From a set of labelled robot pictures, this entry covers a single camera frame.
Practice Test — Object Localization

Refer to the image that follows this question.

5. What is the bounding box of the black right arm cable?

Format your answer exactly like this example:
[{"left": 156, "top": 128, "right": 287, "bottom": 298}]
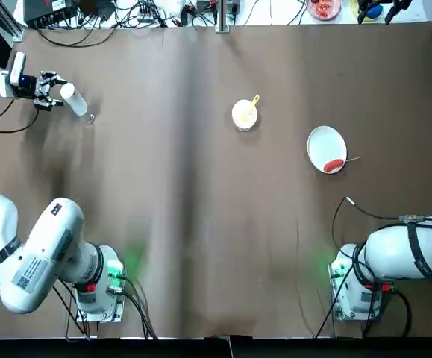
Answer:
[{"left": 331, "top": 196, "right": 432, "bottom": 262}]

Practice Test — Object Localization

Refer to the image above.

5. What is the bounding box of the black box with red logo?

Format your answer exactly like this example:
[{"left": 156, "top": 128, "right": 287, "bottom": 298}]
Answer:
[{"left": 23, "top": 0, "right": 77, "bottom": 28}]

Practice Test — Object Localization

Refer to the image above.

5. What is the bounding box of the white plate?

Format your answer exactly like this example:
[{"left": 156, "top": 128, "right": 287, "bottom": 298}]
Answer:
[{"left": 307, "top": 125, "right": 348, "bottom": 175}]

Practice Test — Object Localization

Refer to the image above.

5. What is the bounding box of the pink plate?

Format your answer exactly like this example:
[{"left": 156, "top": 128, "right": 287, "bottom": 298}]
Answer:
[{"left": 306, "top": 0, "right": 342, "bottom": 22}]

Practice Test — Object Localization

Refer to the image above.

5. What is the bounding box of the white bowl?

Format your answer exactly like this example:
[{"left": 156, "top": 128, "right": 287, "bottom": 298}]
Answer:
[{"left": 231, "top": 98, "right": 258, "bottom": 131}]

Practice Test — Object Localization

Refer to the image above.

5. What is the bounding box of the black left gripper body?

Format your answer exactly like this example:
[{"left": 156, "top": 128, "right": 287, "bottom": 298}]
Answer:
[{"left": 13, "top": 74, "right": 44, "bottom": 101}]

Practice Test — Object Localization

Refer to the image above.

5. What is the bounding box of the hub with red plugs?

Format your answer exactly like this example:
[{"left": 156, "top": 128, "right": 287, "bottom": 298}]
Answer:
[{"left": 137, "top": 3, "right": 166, "bottom": 23}]

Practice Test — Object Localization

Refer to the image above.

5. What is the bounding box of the red shrimp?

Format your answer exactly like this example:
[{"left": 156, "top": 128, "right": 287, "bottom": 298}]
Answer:
[{"left": 311, "top": 0, "right": 334, "bottom": 19}]

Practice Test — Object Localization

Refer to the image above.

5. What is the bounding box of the red sausage on stick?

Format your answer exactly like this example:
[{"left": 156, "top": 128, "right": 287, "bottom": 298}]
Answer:
[{"left": 323, "top": 157, "right": 360, "bottom": 173}]

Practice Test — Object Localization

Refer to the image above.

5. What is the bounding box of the black power brick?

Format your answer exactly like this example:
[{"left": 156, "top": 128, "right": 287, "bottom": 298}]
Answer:
[{"left": 77, "top": 0, "right": 116, "bottom": 19}]

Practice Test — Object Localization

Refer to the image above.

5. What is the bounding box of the black camera clamp arm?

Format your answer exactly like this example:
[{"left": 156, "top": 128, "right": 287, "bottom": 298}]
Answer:
[
  {"left": 384, "top": 0, "right": 404, "bottom": 25},
  {"left": 357, "top": 0, "right": 370, "bottom": 24}
]

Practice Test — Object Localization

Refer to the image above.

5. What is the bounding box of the aluminium frame rail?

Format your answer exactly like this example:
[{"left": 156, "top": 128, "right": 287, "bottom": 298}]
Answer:
[{"left": 0, "top": 0, "right": 25, "bottom": 41}]

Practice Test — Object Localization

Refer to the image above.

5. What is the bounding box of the aluminium frame post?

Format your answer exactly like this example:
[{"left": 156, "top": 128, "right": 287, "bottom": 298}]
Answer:
[{"left": 215, "top": 0, "right": 234, "bottom": 34}]

